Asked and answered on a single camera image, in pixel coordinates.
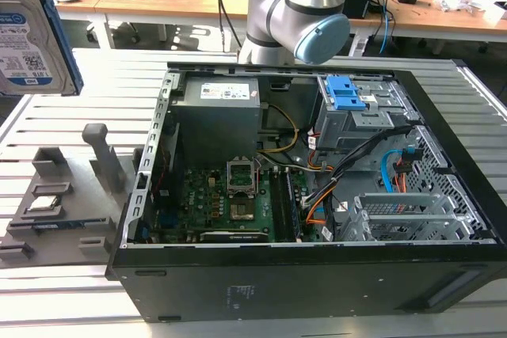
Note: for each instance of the hard disk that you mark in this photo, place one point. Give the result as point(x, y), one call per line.
point(24, 37)

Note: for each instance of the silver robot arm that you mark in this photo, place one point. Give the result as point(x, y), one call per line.
point(301, 1)

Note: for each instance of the blue empty disk carrier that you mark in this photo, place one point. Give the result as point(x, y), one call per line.
point(342, 96)

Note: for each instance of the silver disk bay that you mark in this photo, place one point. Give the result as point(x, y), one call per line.
point(396, 199)

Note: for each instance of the CPU socket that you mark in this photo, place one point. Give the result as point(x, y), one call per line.
point(241, 179)

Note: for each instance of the grey power supply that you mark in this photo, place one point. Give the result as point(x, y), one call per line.
point(214, 128)

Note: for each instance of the RAM stick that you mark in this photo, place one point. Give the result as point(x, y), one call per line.
point(293, 207)
point(59, 226)

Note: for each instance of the green motherboard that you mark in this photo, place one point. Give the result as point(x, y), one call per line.
point(198, 203)

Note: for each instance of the black graphics card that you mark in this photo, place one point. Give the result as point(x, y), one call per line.
point(233, 236)

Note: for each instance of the metal drive cage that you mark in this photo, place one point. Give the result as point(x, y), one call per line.
point(356, 128)

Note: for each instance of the black PC case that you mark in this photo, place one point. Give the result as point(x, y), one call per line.
point(277, 286)

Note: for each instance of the grey parts rack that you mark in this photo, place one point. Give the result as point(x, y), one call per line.
point(79, 195)

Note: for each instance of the silver CPU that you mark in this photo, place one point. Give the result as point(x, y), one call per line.
point(43, 203)

